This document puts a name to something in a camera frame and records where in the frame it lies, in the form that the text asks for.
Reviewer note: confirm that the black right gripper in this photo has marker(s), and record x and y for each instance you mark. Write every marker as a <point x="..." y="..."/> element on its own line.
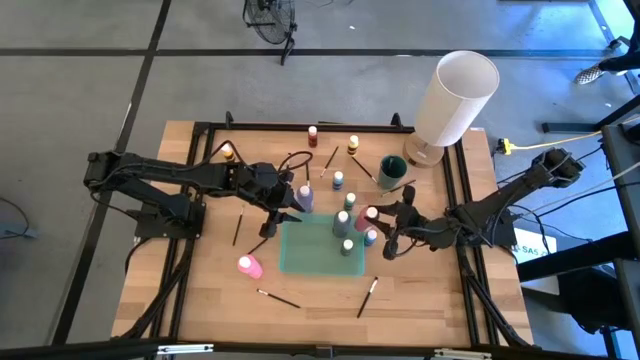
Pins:
<point x="410" y="220"/>

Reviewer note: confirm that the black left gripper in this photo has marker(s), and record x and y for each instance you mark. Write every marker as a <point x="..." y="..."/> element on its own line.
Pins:
<point x="267" y="185"/>

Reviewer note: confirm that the large purple paint bottle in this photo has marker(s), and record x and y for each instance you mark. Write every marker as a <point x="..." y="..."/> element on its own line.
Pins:
<point x="306" y="197"/>

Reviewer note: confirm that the large red paint bottle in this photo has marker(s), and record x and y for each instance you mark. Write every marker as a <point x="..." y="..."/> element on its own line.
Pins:
<point x="366" y="219"/>

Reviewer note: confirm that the teal plastic tray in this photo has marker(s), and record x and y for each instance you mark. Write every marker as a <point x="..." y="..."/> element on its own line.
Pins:
<point x="310" y="245"/>

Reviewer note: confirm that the large grey paint bottle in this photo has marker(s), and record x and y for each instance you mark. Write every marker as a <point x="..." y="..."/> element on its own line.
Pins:
<point x="341" y="224"/>

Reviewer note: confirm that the small dark green paint bottle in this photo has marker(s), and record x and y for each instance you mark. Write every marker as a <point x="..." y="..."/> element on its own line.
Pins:
<point x="347" y="248"/>

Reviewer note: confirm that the large pink paint bottle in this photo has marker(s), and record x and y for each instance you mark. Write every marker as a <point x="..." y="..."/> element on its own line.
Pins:
<point x="250" y="267"/>

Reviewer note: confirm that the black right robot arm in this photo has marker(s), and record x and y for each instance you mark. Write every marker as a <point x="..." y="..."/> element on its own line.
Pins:
<point x="500" y="205"/>

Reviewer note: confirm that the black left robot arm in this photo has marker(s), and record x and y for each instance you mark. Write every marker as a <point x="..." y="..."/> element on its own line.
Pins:
<point x="150" y="167"/>

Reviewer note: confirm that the small light blue paint bottle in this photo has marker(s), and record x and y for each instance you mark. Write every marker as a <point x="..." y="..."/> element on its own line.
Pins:
<point x="370" y="239"/>

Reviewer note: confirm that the small red paint bottle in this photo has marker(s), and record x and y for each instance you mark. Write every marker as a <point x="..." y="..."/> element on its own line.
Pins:
<point x="312" y="137"/>

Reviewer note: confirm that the small yellow paint bottle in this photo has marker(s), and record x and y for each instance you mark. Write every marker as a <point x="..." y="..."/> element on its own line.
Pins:
<point x="227" y="150"/>
<point x="353" y="145"/>

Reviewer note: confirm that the dark green cup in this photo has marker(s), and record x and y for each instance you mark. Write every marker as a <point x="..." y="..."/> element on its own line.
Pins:
<point x="392" y="175"/>

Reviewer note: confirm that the white shade table lamp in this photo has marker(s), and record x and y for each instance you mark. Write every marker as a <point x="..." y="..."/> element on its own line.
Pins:
<point x="450" y="105"/>

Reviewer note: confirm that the white printed sign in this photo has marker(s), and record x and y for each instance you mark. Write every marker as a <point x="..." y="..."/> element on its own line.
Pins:
<point x="535" y="250"/>

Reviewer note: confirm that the black floor fan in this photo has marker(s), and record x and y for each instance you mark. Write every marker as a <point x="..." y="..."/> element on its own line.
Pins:
<point x="288" y="45"/>

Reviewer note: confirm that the person's shoe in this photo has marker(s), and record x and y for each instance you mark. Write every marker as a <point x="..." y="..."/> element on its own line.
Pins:
<point x="590" y="74"/>

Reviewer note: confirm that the person's leg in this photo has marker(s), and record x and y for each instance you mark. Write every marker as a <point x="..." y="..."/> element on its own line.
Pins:
<point x="625" y="62"/>

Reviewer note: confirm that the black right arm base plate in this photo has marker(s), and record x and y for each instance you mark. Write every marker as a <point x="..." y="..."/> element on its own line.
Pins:
<point x="505" y="239"/>

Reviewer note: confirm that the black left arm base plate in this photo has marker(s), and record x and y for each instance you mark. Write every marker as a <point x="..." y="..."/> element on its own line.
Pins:
<point x="145" y="227"/>

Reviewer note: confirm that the silver rail bracket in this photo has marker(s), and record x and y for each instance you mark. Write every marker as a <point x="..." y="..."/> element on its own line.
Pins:
<point x="462" y="355"/>
<point x="185" y="349"/>

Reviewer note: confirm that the black camera rail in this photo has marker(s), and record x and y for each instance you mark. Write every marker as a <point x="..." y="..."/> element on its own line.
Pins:
<point x="75" y="352"/>

